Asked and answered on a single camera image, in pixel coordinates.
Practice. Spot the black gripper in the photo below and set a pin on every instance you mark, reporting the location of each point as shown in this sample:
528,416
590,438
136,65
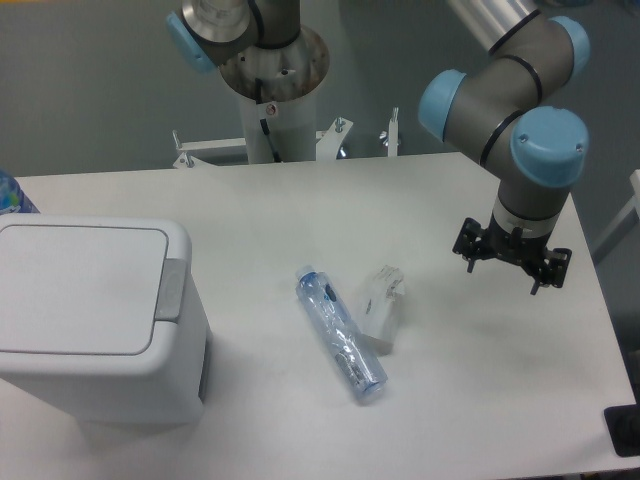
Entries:
546,267

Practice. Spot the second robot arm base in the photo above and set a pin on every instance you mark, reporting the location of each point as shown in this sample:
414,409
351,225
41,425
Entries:
209,33

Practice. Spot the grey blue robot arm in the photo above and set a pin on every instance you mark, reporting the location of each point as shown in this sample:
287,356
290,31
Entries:
498,119

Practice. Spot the white trash can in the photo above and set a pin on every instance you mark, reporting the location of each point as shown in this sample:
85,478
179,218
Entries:
165,384

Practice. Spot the white trash can lid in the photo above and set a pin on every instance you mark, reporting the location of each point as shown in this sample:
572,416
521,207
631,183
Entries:
71,289

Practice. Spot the crumpled clear plastic container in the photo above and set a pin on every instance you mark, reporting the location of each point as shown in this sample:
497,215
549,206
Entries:
377,311

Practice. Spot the clear plastic water bottle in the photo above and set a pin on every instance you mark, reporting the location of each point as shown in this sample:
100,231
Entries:
343,341

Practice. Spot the blue labelled bottle at edge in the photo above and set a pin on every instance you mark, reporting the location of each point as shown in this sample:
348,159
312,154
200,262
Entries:
13,199

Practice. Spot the white frame at right edge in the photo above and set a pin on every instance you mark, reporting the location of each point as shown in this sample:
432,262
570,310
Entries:
620,226

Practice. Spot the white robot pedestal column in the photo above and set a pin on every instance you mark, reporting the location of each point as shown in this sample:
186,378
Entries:
276,92

